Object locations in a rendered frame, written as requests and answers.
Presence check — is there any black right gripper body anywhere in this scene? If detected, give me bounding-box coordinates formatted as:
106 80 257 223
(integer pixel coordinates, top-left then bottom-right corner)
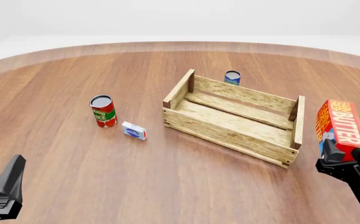
315 158 360 185

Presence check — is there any blue soup can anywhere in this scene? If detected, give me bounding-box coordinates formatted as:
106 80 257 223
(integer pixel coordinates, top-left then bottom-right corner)
224 70 242 87

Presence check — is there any wooden slat tray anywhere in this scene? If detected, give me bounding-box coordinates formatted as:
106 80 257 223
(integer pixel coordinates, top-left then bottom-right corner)
162 68 306 170

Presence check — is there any small white blue box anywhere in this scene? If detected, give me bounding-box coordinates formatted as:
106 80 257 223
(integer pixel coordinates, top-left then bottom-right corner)
121 121 148 142

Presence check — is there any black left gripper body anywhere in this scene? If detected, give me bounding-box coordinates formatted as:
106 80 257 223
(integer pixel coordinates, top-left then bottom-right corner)
0 195 24 222

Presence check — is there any red tomato sauce can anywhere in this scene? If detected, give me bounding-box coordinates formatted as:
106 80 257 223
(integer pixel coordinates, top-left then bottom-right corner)
88 93 119 129

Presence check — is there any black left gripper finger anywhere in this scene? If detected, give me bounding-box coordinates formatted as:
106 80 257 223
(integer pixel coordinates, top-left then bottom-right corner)
0 154 27 205

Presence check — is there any red orange butter box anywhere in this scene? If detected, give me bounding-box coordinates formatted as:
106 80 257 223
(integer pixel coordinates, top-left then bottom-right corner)
315 99 360 163

